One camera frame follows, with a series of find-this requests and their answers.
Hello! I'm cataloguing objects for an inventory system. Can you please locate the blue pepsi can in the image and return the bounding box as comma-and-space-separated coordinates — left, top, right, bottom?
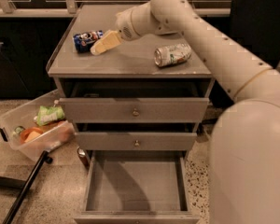
73, 31, 104, 53

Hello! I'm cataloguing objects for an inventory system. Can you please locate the white green soda can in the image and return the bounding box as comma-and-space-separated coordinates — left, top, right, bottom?
154, 43, 192, 67

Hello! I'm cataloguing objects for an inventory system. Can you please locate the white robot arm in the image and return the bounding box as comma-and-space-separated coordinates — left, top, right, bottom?
91, 0, 280, 224

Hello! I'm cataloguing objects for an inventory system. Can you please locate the red can on floor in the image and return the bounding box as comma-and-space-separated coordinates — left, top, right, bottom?
77, 147, 90, 169

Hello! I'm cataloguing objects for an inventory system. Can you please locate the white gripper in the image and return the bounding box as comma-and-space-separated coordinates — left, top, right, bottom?
91, 9, 137, 55

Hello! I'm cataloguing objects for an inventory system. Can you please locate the grey drawer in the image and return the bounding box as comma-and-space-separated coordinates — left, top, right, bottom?
61, 79, 208, 123
75, 151, 199, 224
76, 123, 197, 151

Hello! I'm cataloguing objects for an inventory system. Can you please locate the black metal leg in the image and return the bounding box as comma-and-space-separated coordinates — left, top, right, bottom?
2, 151, 52, 224

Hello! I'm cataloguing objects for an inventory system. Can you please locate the green chip bag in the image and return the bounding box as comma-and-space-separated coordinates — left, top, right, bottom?
35, 105, 65, 126

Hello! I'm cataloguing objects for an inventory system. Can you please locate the grey drawer cabinet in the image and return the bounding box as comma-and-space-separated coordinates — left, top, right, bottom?
46, 3, 217, 224

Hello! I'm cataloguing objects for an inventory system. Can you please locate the grey middle drawer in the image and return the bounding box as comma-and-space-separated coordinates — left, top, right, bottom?
76, 123, 197, 151

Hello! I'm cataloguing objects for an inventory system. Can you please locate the grey top drawer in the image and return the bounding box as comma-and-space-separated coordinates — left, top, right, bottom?
61, 79, 208, 123

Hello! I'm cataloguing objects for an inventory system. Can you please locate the black office chair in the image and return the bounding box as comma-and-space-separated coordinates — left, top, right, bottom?
204, 0, 280, 68

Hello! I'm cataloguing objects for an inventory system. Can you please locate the orange plastic item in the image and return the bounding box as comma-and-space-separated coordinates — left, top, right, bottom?
21, 127, 43, 143

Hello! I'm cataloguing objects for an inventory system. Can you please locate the clear plastic storage bin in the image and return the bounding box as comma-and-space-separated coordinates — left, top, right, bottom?
0, 90, 74, 161

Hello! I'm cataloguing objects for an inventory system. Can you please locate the grey bottom drawer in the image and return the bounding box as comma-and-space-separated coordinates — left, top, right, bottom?
75, 151, 199, 224

